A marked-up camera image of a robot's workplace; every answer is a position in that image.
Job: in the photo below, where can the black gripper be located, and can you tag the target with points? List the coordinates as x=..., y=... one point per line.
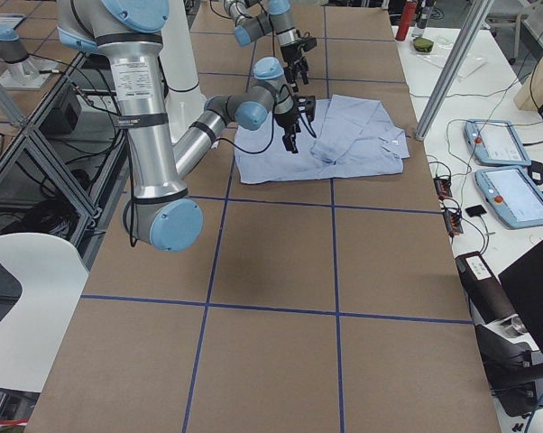
x=284, y=118
x=291, y=56

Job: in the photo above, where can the light blue striped shirt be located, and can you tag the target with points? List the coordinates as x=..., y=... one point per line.
x=355, y=137

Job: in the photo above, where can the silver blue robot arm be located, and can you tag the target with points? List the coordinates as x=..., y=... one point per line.
x=252, y=20
x=128, y=34

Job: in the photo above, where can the olive green cloth pouch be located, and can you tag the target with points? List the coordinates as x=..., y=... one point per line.
x=422, y=45

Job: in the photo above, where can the red cylinder bottle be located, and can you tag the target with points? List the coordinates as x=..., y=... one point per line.
x=406, y=18

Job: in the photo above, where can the orange black usb hub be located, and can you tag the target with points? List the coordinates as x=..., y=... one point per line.
x=443, y=187
x=453, y=221

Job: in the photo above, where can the upper blue teach pendant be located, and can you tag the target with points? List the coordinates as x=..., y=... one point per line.
x=495, y=143

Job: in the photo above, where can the blue teach pendant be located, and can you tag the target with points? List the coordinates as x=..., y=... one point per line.
x=495, y=143
x=513, y=196

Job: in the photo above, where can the lower blue teach pendant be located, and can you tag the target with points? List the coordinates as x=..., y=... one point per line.
x=513, y=196

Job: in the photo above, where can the black box with white label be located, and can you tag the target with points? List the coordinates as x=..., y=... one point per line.
x=483, y=288

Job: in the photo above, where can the black monitor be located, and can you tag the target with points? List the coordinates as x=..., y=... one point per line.
x=522, y=282

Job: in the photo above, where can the white moulded chair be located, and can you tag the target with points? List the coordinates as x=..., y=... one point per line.
x=52, y=276

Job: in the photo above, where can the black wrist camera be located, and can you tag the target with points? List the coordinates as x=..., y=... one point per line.
x=307, y=43
x=307, y=106

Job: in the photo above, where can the aluminium frame post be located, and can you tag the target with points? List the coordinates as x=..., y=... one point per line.
x=465, y=39

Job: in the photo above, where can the aluminium side frame rail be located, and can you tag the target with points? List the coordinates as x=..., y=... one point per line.
x=62, y=158

